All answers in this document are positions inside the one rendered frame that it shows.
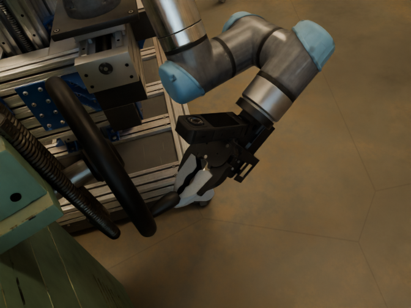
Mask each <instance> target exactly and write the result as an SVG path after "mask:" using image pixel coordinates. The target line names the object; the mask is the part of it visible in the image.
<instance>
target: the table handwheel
mask: <svg viewBox="0 0 411 308"><path fill-rule="evenodd" d="M45 89H46V91H47V92H48V94H49V96H50V97H51V99H52V101H53V102H54V104H55V105H56V107H57V108H58V110H59V112H60V113H61V115H62V116H63V118H64V119H65V121H66V122H67V124H68V126H69V127H70V129H71V130H72V131H73V134H74V135H75V136H76V138H77V140H78V141H79V142H80V144H81V146H82V147H83V150H82V151H81V157H82V159H81V160H79V161H77V162H76V163H74V164H72V165H71V166H69V167H67V168H65V169H64V170H62V173H64V175H66V177H68V179H69V180H71V182H72V183H73V184H74V186H76V188H79V187H80V186H83V185H84V184H86V183H87V182H89V181H91V180H92V179H94V178H95V179H96V180H97V181H100V182H103V181H105V182H106V184H107V185H108V187H109V188H110V190H111V191H112V193H113V194H114V196H115V197H116V199H117V200H118V202H119V203H120V205H121V206H122V208H123V209H124V211H125V212H126V214H127V215H128V217H129V218H130V220H131V221H132V223H133V224H134V225H135V227H136V228H137V230H138V231H139V233H140V234H141V235H142V236H144V237H151V236H153V235H154V234H155V232H156V231H157V225H156V222H155V220H154V217H153V216H152V214H151V212H150V210H149V209H148V207H147V205H146V203H145V201H144V200H143V198H142V197H141V195H140V193H139V192H138V190H137V189H136V186H135V185H134V183H133V182H132V180H131V178H130V177H129V175H128V174H127V172H126V170H125V169H124V165H125V163H124V161H123V159H122V158H121V156H120V154H119V153H118V151H117V150H116V148H115V146H114V145H113V144H112V142H111V141H110V140H109V139H106V138H104V136H103V135H102V133H101V132H100V130H99V129H98V127H97V126H96V124H95V123H94V121H93V120H92V118H91V117H90V115H89V114H88V112H87V111H86V109H85V108H84V106H83V105H82V104H81V102H80V101H79V99H78V98H77V96H76V95H75V94H74V92H73V91H72V89H71V88H70V87H69V86H68V84H67V83H66V82H65V81H64V80H63V79H62V78H60V77H57V76H52V77H49V78H48V79H47V80H46V82H45ZM52 189H53V191H54V193H55V196H56V198H57V200H59V199H61V198H63V196H62V195H61V194H59V192H57V191H56V190H55V189H54V188H53V187H52Z"/></svg>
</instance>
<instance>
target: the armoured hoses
mask: <svg viewBox="0 0 411 308"><path fill-rule="evenodd" d="M0 135H1V136H3V137H5V139H6V140H7V141H8V142H9V143H10V144H11V145H12V146H13V147H14V148H15V149H16V150H17V151H18V153H20V154H21V155H22V156H23V157H24V159H26V161H27V162H29V164H30V165H31V166H32V167H33V168H34V169H35V170H36V171H37V172H38V173H39V174H40V175H41V176H42V177H43V178H44V179H45V180H46V181H47V182H48V183H49V184H50V185H51V186H52V187H53V188H54V189H55V190H56V191H57V192H58V193H59V194H61V195H62V196H63V197H64V198H65V199H66V200H67V201H69V202H70V203H71V204H72V205H73V206H74V207H75V208H76V209H78V211H80V212H81V213H82V214H83V215H85V216H86V220H87V222H89V223H90V224H92V225H93V226H94V227H95V228H97V229H99V231H101V232H102V233H104V234H105V235H106V236H108V237H109V238H111V239H113V240H116V239H117V238H119V237H120V229H119V228H118V226H116V225H115V223H113V222H112V221H111V220H110V217H111V214H110V212H109V211H108V210H107V209H106V208H105V207H104V206H103V205H102V204H101V203H100V202H99V201H98V200H97V199H96V198H95V197H94V196H93V195H92V194H91V193H90V192H89V190H87V189H86V188H85V187H84V185H83V186H80V187H79V188H76V186H74V184H73V183H72V182H71V180H69V178H68V177H66V175H64V173H62V170H64V169H65V167H64V165H63V164H61V163H60V162H59V160H57V158H55V156H53V154H52V153H50V151H48V149H47V148H46V147H45V146H43V144H41V143H40V141H38V139H37V138H35V136H33V134H32V133H30V131H29V130H27V128H26V127H24V125H23V124H21V122H20V121H18V119H17V118H15V116H14V115H12V113H11V112H10V111H9V110H8V109H7V108H6V107H5V106H4V105H3V104H2V103H1V102H0Z"/></svg>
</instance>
